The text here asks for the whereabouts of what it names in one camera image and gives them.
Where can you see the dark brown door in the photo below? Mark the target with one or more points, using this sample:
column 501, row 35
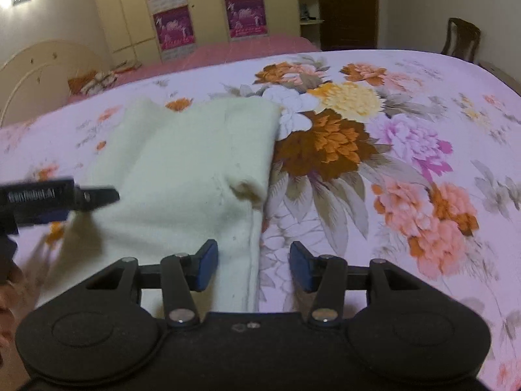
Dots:
column 348, row 8

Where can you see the cream rounded headboard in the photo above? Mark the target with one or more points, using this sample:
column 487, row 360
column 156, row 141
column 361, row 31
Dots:
column 36, row 73

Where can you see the orange patterned pillow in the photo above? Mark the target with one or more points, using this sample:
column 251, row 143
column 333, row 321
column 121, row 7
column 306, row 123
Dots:
column 97, row 79

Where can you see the person's left hand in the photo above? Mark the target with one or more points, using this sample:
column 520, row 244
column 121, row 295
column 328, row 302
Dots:
column 8, row 301

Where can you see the floral pink blanket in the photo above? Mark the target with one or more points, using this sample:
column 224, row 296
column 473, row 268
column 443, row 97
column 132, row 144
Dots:
column 407, row 211

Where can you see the dark wooden chair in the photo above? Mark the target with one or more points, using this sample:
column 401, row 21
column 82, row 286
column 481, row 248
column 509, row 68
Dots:
column 460, row 38

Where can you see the cream corner shelf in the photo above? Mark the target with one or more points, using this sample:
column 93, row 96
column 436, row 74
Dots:
column 309, row 4

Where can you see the cream wardrobe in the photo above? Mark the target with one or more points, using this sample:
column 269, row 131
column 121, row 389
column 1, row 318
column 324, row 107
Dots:
column 122, row 8

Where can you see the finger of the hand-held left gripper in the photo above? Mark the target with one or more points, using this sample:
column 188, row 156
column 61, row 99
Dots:
column 53, row 217
column 97, row 198

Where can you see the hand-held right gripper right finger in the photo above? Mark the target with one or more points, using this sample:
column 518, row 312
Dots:
column 301, row 266

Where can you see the cream knitted sweater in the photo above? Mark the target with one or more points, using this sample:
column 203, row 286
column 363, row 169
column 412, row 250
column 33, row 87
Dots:
column 183, row 171

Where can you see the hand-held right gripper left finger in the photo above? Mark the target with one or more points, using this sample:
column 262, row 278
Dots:
column 207, row 266

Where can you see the plain pink bed sheet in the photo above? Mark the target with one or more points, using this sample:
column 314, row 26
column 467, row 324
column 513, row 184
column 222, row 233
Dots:
column 228, row 53

